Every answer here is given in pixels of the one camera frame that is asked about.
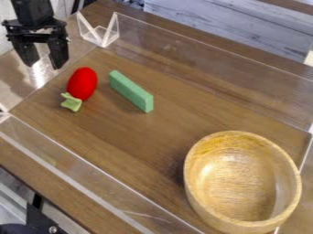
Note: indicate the clear acrylic table barrier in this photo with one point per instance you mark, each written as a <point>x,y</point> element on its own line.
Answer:
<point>108,163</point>

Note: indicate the wooden bowl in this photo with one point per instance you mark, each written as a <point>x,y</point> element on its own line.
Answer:
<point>243,182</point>

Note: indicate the green rectangular block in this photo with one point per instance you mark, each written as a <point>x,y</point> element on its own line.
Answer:
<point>132,91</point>

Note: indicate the red plush strawberry toy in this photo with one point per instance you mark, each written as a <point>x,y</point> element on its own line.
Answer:
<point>81,88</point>

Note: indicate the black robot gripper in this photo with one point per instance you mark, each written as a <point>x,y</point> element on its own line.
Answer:
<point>23,37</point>

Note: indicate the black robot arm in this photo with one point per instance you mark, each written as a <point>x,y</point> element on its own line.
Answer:
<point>33,12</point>

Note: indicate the black clamp with cable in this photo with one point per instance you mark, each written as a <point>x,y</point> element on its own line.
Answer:
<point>38,224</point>

